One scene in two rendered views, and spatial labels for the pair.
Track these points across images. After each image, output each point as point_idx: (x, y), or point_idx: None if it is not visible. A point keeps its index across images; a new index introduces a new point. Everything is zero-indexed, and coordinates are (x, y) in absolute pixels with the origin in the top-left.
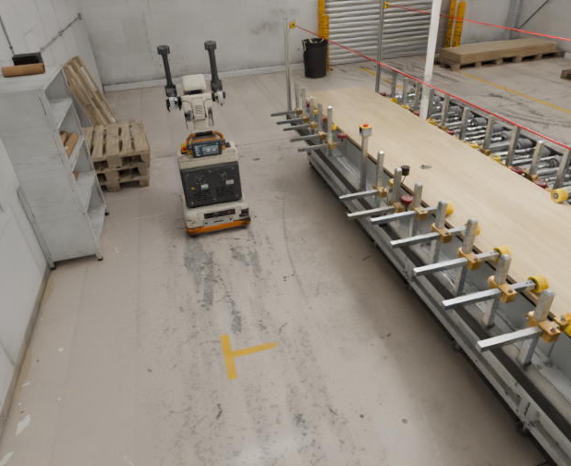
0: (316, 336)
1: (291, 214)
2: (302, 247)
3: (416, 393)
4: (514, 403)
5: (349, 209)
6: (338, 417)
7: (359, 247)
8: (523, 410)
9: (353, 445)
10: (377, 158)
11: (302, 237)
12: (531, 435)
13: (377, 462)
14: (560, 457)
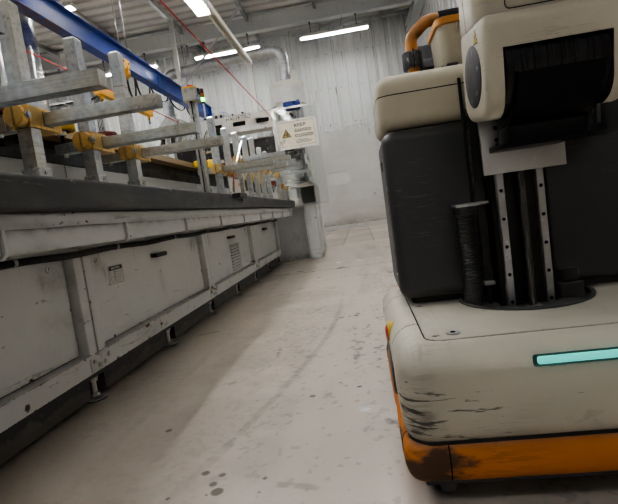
0: (350, 290)
1: (239, 407)
2: (292, 343)
3: (298, 282)
4: (255, 264)
5: (118, 355)
6: (362, 274)
7: (195, 343)
8: (256, 260)
9: (359, 271)
10: (213, 126)
11: (273, 356)
12: (257, 273)
13: (350, 270)
14: (262, 259)
